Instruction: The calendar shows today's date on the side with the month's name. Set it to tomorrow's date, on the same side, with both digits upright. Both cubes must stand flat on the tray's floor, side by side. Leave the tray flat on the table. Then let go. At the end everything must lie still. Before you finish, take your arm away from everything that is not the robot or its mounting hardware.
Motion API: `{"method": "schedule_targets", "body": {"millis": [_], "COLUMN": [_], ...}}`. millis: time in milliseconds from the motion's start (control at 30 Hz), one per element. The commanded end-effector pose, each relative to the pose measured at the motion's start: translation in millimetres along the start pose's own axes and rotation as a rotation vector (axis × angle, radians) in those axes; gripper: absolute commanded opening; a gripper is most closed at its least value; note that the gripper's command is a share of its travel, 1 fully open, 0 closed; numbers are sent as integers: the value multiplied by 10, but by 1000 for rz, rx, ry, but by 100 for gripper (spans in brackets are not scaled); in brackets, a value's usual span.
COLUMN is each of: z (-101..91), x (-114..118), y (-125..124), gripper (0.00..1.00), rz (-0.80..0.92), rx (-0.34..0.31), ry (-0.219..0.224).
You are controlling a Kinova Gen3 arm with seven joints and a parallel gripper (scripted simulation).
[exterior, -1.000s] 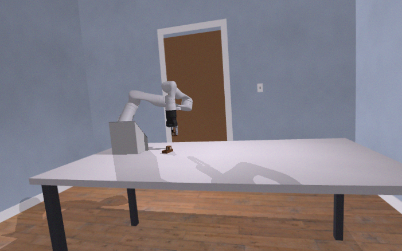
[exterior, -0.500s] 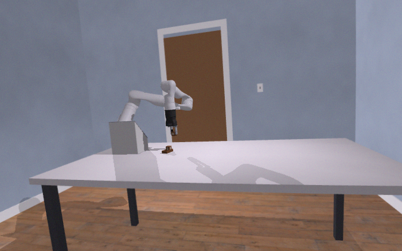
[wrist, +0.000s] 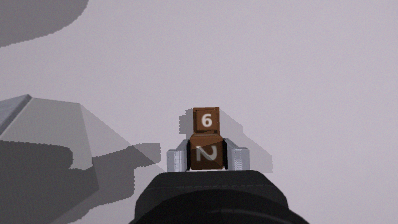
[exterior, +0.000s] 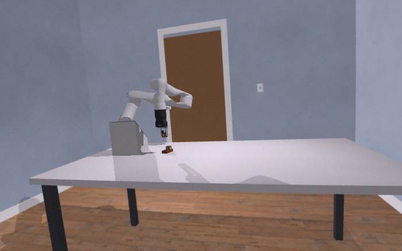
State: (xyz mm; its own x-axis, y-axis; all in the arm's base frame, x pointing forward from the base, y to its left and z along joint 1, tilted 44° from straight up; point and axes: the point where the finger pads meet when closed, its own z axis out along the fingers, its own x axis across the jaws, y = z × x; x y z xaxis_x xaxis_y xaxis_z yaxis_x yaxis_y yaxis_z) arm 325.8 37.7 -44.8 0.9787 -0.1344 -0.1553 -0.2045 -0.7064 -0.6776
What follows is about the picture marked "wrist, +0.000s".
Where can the brown cube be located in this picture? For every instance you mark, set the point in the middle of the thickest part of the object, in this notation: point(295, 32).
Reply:
point(206, 120)
point(206, 151)

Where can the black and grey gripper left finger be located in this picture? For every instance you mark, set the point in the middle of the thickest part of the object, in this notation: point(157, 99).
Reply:
point(179, 157)

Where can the brown wooden tray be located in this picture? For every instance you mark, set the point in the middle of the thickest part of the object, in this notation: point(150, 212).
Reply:
point(195, 131)

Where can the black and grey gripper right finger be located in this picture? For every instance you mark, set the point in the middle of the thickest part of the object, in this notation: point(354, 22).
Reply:
point(234, 157)

